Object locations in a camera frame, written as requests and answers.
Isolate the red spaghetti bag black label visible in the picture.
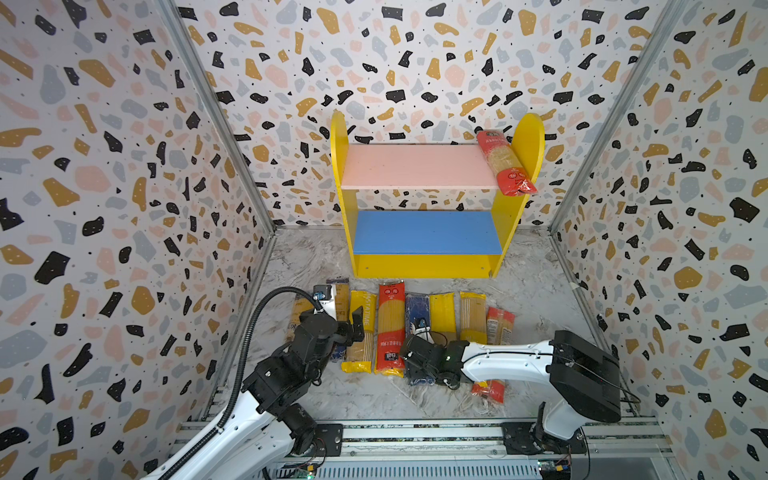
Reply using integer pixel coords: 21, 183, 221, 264
374, 282, 406, 378

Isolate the blue Barilla spaghetti bag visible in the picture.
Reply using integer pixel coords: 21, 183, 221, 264
405, 293, 434, 386

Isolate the plain yellow spaghetti bag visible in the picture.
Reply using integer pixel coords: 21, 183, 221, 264
429, 293, 457, 346

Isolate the red spaghetti bag top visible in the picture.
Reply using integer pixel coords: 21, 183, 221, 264
477, 130, 537, 197

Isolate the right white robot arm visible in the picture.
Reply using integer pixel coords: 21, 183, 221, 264
400, 330, 622, 456

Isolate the yellow shelf with coloured boards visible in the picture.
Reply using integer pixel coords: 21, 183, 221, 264
330, 111, 529, 278

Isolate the dark blue spaghetti bag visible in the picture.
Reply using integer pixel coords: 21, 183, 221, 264
285, 295, 314, 341

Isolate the orange blue spaghetti bag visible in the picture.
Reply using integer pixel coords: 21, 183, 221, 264
327, 278, 350, 363

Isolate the yellow Pastatime spaghetti bag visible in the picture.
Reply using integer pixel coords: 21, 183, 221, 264
341, 290, 377, 373

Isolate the red clear spaghetti bag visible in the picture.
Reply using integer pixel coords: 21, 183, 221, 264
471, 307, 515, 405

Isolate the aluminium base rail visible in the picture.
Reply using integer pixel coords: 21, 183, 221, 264
164, 418, 685, 480

